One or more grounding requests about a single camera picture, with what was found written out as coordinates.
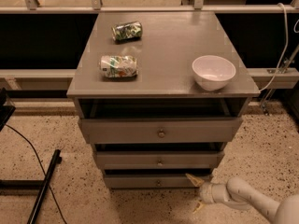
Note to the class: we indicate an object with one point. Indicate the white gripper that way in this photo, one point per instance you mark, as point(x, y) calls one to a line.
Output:
point(206, 192)

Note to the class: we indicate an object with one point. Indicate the grey bottom drawer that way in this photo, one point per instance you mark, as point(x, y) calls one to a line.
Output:
point(147, 181)

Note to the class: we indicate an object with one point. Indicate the grey drawer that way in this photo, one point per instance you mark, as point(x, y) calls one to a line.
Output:
point(147, 181)
point(125, 160)
point(147, 131)

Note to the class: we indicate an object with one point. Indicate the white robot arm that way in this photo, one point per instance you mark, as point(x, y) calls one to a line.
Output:
point(238, 194)

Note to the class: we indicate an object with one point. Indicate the grey middle drawer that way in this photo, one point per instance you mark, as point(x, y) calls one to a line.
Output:
point(125, 160)

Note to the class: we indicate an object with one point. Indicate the grey top drawer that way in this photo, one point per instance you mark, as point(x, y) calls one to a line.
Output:
point(147, 131)

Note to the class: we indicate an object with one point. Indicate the grey drawer cabinet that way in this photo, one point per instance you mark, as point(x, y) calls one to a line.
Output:
point(164, 87)

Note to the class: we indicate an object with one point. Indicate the white bowl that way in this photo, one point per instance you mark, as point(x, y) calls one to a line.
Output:
point(212, 72)

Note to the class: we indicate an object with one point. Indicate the white green crushed can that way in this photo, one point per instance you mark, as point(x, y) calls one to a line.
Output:
point(118, 66)

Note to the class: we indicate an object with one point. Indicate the dark green crushed can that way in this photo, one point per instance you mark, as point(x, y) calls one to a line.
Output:
point(127, 31)

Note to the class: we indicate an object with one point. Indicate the black stand leg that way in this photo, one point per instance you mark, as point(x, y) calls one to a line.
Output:
point(37, 188)

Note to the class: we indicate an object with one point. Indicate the black device at left edge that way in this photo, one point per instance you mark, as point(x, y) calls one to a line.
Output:
point(6, 108)

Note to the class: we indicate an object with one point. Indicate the metal railing frame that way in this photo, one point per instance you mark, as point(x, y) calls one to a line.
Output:
point(93, 3)

